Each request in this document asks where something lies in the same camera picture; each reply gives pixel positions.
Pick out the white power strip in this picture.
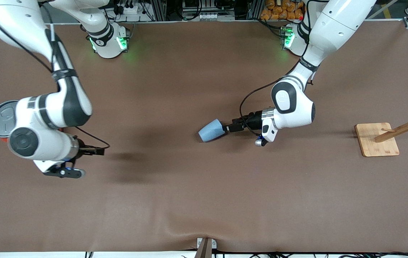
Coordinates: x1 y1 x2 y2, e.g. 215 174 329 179
116 0 143 15

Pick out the aluminium frame post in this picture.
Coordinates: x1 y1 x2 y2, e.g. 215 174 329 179
248 0 265 20
153 0 167 21

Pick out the white connector block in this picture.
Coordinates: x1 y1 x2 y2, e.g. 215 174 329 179
194 13 235 21

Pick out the pile of orange snacks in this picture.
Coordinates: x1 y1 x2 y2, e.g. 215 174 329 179
260 0 305 21

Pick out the light blue plastic cup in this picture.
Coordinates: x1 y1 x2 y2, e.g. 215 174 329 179
198 119 228 143

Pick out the brown slanted pole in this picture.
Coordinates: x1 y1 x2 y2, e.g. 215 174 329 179
194 238 213 258

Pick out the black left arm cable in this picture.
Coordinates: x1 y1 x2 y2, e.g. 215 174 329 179
240 0 314 138

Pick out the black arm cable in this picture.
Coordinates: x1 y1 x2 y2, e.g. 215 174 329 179
240 0 314 138
0 0 110 150

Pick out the small metal table bracket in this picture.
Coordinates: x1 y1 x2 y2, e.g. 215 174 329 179
196 237 217 250

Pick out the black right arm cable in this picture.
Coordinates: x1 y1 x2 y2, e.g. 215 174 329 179
0 0 110 150

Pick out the wooden cup rack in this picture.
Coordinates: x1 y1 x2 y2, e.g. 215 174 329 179
355 99 408 157

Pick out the brown table cloth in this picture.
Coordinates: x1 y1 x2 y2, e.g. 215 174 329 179
0 20 408 253

